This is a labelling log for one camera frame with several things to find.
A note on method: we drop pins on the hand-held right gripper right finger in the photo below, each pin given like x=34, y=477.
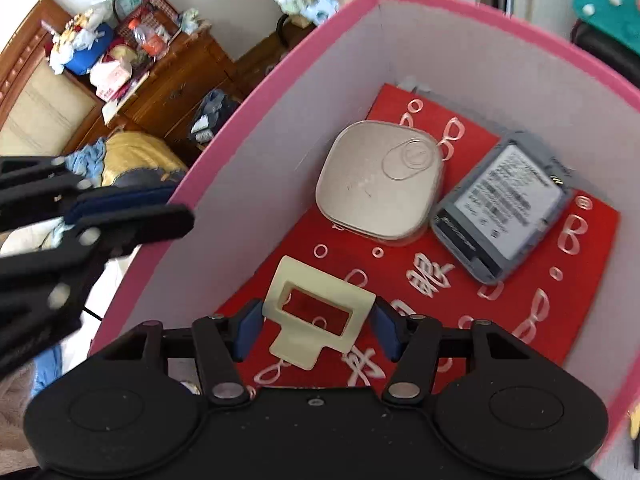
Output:
x=387, y=332

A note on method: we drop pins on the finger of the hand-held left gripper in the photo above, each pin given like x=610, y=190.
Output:
x=120, y=200
x=150, y=225

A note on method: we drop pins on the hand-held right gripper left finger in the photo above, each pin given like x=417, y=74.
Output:
x=248, y=327

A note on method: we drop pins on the cream plastic hair claw clip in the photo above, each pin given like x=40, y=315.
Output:
x=320, y=280

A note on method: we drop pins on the pink cardboard box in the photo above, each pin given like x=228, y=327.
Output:
x=325, y=85

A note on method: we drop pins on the yellow pillow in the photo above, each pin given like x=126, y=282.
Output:
x=135, y=157

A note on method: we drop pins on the light blue cloth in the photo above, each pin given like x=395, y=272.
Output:
x=85, y=160

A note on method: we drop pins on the wooden dresser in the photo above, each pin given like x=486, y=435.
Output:
x=175, y=95

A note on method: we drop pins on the small pink carton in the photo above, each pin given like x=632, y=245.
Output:
x=112, y=77

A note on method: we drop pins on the blue and white cloth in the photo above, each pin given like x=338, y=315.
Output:
x=212, y=110

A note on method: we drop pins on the blue bag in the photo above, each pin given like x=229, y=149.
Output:
x=87, y=57

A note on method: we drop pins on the beige square device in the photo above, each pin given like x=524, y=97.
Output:
x=370, y=185

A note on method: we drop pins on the clear bottle with orange cap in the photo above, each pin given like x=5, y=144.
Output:
x=145, y=37

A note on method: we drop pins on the beige fleece blanket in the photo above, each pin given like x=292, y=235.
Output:
x=15, y=410

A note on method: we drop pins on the black suitcase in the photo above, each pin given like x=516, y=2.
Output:
x=605, y=55

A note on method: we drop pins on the teal felt bag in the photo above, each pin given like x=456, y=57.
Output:
x=610, y=0

